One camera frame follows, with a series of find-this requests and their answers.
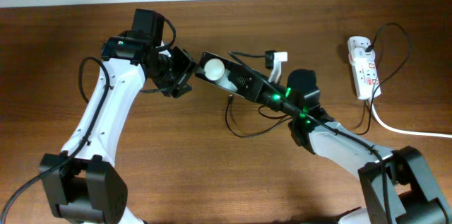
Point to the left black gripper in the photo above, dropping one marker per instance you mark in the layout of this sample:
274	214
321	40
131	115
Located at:
186	65

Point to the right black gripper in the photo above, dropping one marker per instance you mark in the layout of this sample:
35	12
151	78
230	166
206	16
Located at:
257	85

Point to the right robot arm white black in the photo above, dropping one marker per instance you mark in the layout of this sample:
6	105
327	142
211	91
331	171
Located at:
398	185

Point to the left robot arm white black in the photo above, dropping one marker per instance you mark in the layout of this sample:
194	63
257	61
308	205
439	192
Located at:
81	183

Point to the white power strip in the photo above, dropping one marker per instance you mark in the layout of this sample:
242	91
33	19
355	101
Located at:
366	80

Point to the black smartphone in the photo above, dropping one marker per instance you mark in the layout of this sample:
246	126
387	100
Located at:
214	70

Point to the white USB plug adapter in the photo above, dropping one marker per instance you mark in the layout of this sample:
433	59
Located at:
357	48

